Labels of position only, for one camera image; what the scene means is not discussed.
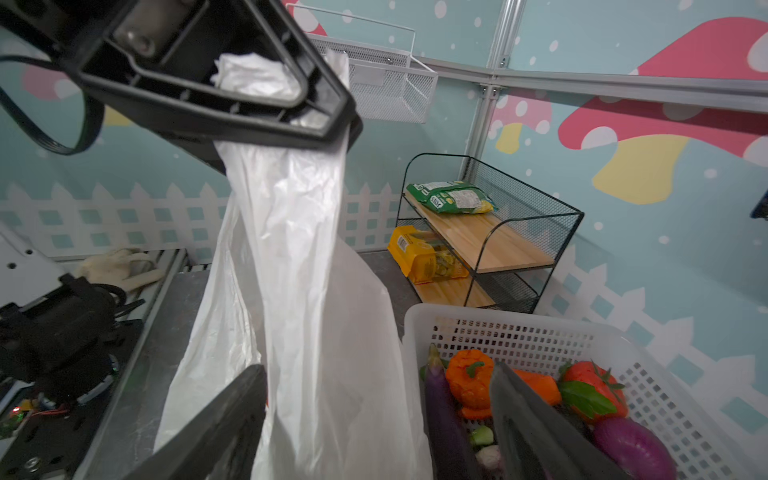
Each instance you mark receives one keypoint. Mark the beige cloth rag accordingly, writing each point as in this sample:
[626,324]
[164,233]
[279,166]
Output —
[127,268]

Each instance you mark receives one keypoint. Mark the purple eggplant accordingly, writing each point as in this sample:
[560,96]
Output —
[452,455]

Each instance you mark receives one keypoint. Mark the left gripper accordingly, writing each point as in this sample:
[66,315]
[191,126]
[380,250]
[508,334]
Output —
[154,63]

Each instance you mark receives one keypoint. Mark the yellow snack pack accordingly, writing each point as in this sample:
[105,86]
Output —
[423,257]

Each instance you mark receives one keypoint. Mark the orange carrot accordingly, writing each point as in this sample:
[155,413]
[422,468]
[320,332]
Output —
[545,386]

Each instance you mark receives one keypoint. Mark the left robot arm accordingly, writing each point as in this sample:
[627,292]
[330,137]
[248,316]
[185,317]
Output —
[58,345]

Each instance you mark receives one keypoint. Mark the black wire wooden shelf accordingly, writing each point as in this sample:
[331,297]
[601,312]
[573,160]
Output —
[510,253]

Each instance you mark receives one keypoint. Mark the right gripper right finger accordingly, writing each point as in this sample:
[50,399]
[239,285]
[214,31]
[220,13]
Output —
[535,441]

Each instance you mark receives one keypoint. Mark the white plastic grocery bag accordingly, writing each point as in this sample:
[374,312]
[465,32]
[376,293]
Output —
[286,293]

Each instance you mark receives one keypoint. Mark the white plastic vegetable basket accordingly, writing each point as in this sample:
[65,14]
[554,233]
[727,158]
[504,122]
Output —
[704,443]

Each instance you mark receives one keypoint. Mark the green snack bag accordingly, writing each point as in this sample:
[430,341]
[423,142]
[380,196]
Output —
[454,197]

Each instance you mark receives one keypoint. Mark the orange pumpkin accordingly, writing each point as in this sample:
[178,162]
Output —
[469,375]

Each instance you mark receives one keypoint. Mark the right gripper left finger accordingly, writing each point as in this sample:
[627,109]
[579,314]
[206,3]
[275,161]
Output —
[221,441]

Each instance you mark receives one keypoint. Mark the white wire wall basket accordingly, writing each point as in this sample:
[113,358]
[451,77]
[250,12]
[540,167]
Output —
[386,79]

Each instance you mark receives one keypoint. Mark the red tomato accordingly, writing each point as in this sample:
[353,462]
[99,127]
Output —
[592,392]

